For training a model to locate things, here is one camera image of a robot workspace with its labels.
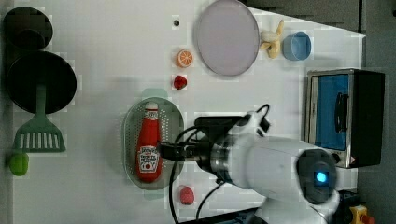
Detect green slotted spatula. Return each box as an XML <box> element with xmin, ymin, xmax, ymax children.
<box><xmin>13</xmin><ymin>84</ymin><xmax>66</xmax><ymax>153</ymax></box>

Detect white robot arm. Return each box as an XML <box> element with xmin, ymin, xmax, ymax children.
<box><xmin>157</xmin><ymin>111</ymin><xmax>339</xmax><ymax>224</ymax></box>

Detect green toy pepper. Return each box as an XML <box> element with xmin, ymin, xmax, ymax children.
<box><xmin>8</xmin><ymin>153</ymin><xmax>29</xmax><ymax>176</ymax></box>

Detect lilac round plate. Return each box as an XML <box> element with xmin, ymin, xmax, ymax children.
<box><xmin>195</xmin><ymin>0</ymin><xmax>261</xmax><ymax>76</ymax></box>

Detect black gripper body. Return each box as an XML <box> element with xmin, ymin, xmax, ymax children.
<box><xmin>176</xmin><ymin>141</ymin><xmax>212</xmax><ymax>161</ymax></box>

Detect large black pan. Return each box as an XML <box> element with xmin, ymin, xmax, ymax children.
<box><xmin>6</xmin><ymin>51</ymin><xmax>78</xmax><ymax>114</ymax></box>

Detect yellow red toy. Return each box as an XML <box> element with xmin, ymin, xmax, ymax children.
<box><xmin>349</xmin><ymin>205</ymin><xmax>375</xmax><ymax>224</ymax></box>

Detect green oval strainer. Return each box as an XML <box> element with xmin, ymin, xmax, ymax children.
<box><xmin>122</xmin><ymin>89</ymin><xmax>184</xmax><ymax>201</ymax></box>

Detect peeled banana toy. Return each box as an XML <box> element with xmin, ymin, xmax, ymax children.
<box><xmin>261</xmin><ymin>20</ymin><xmax>284</xmax><ymax>59</ymax></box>

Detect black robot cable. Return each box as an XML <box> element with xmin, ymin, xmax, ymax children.
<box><xmin>168</xmin><ymin>125</ymin><xmax>225</xmax><ymax>224</ymax></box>

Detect red strawberry toy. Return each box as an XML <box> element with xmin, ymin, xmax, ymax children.
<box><xmin>174</xmin><ymin>76</ymin><xmax>188</xmax><ymax>90</ymax></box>

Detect red ketchup bottle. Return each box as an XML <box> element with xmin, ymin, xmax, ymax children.
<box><xmin>135</xmin><ymin>102</ymin><xmax>163</xmax><ymax>183</ymax></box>

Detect orange slice toy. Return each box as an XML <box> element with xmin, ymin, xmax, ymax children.
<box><xmin>176</xmin><ymin>49</ymin><xmax>193</xmax><ymax>68</ymax></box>

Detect pink toy fruit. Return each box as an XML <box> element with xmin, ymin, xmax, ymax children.
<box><xmin>179</xmin><ymin>186</ymin><xmax>194</xmax><ymax>205</ymax></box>

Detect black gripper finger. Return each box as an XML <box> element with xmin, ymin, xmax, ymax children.
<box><xmin>157</xmin><ymin>142</ymin><xmax>177</xmax><ymax>160</ymax></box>

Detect small black pot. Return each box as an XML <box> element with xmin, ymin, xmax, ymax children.
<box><xmin>3</xmin><ymin>7</ymin><xmax>53</xmax><ymax>50</ymax></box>

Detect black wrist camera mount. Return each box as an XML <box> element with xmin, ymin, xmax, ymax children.
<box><xmin>194</xmin><ymin>116</ymin><xmax>248</xmax><ymax>141</ymax></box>

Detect blue cup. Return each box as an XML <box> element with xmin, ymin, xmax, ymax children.
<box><xmin>282</xmin><ymin>32</ymin><xmax>312</xmax><ymax>61</ymax></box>

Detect silver black toaster oven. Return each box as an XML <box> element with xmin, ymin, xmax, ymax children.
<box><xmin>304</xmin><ymin>68</ymin><xmax>385</xmax><ymax>169</ymax></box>

